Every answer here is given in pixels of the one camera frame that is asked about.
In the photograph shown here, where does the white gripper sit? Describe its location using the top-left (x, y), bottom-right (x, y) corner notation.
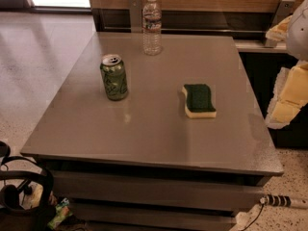
top-left (266, 0), bottom-right (308, 129)

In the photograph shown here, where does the green soda can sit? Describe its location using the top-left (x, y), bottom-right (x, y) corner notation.
top-left (100, 54), bottom-right (128, 101)

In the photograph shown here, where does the green and yellow sponge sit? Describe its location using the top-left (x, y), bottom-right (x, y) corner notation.
top-left (182, 84), bottom-right (217, 118)

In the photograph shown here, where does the black white striped connector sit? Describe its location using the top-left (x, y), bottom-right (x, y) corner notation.
top-left (259, 193), bottom-right (308, 210)

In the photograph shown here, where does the clear plastic water bottle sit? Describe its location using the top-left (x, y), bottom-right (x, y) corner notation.
top-left (142, 0), bottom-right (162, 56)

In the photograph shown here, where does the grey table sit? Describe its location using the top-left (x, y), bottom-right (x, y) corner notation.
top-left (22, 33), bottom-right (283, 231)

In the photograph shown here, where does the green snack wrapper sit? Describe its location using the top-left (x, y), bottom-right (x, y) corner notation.
top-left (47, 198), bottom-right (72, 230)

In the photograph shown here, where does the right metal bracket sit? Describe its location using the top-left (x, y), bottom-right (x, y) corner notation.
top-left (263, 0), bottom-right (295, 48)

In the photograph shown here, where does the metal bracket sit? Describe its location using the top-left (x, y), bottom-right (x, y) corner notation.
top-left (263, 0), bottom-right (295, 48)
top-left (128, 0), bottom-right (141, 33)

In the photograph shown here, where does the left metal bracket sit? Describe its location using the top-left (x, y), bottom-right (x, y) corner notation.
top-left (128, 0), bottom-right (141, 33)

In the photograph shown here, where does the black bag with straps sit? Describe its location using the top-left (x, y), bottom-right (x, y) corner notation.
top-left (0, 141), bottom-right (57, 231)

